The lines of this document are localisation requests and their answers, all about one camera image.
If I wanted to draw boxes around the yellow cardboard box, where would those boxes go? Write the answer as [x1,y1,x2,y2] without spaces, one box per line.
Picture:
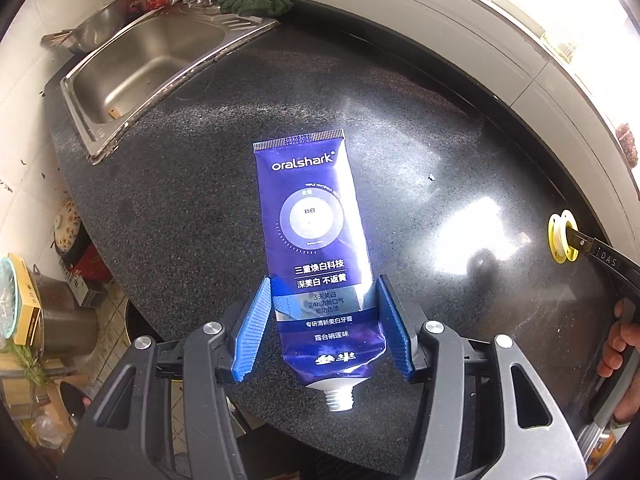
[7,254,42,346]

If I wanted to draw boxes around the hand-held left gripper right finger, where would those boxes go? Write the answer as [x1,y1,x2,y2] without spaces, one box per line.
[375,274,587,480]

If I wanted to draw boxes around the metal bowl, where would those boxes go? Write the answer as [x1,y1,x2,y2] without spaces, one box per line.
[41,0,131,56]

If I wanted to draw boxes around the teal plastic basket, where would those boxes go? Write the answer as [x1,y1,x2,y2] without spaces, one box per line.
[0,255,26,341]

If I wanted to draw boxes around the dark brown clump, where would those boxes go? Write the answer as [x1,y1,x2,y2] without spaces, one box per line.
[616,122,640,168]

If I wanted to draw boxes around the blue toothpaste tube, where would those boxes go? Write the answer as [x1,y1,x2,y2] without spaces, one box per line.
[252,128,388,413]

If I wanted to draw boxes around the yellow spool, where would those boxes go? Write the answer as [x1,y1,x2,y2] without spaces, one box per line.
[547,211,581,264]

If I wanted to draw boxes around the green cloth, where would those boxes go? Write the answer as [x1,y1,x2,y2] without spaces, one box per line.
[220,0,295,17]

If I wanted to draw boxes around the floral cooker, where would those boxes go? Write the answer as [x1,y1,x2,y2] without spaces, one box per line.
[54,200,92,257]

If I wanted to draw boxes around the stainless steel sink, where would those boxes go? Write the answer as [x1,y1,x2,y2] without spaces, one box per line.
[60,7,281,163]

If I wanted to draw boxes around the green leafy sprig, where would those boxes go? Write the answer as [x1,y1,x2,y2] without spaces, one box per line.
[7,345,49,387]

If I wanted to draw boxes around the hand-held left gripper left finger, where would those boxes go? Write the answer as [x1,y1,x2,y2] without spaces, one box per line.
[72,276,273,480]

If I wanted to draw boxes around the person's right hand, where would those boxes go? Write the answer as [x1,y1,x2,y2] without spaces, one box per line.
[596,297,640,424]

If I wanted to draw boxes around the steel stock pot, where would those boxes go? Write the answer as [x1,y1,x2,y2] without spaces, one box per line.
[30,270,99,361]

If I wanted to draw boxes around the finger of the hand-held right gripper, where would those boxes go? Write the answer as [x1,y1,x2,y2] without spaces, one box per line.
[566,226,595,255]

